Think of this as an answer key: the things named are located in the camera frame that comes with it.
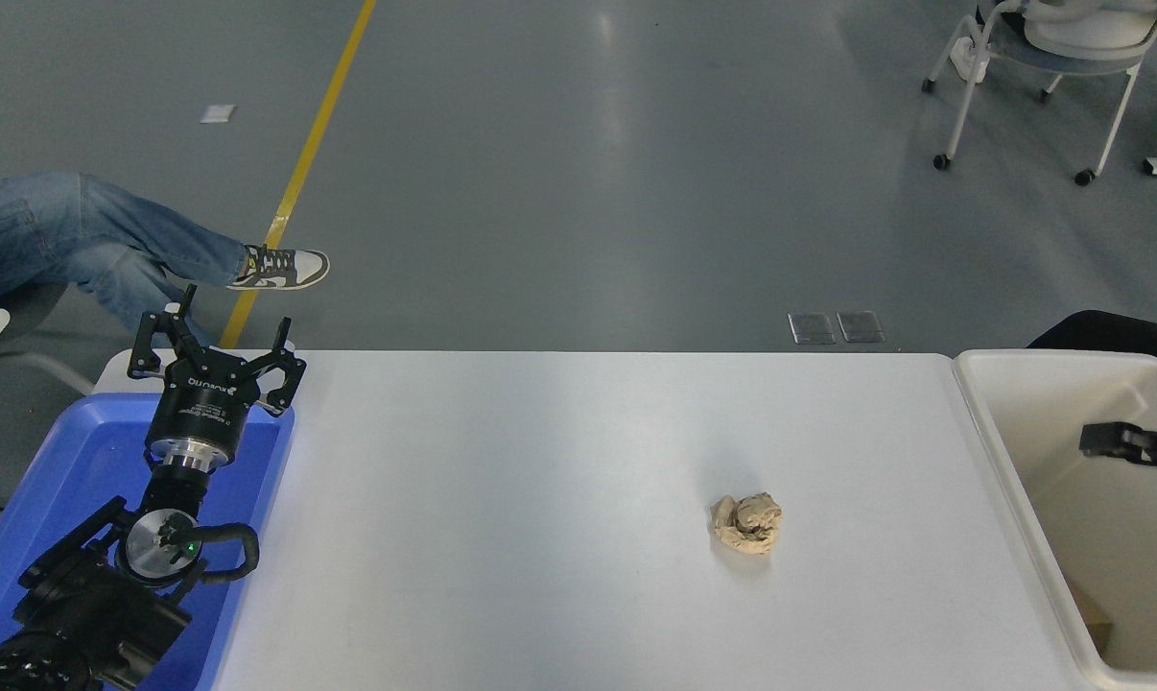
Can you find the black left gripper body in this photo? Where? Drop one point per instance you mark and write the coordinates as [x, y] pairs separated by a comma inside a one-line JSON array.
[[201, 405]]

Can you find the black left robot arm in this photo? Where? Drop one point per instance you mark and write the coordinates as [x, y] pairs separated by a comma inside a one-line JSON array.
[[89, 614]]

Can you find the metal floor plate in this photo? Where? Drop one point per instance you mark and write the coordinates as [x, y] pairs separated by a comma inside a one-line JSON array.
[[812, 328], [861, 326]]

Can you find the large pale plastic bin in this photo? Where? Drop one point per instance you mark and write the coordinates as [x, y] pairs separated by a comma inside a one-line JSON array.
[[1106, 537]]

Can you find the black rounded object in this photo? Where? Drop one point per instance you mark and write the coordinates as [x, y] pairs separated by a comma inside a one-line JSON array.
[[1125, 341]]

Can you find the blue plastic tray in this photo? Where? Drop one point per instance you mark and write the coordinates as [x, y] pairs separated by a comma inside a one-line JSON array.
[[80, 461]]

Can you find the person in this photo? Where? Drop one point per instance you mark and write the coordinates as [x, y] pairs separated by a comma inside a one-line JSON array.
[[80, 230]]

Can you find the crumpled tan paper ball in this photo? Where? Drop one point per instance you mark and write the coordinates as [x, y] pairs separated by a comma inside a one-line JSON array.
[[749, 524]]

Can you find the white wheeled chair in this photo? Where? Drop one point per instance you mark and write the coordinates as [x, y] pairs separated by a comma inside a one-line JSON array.
[[1068, 62]]

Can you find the white rounded object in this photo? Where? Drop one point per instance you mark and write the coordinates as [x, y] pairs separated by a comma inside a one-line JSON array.
[[1092, 24]]

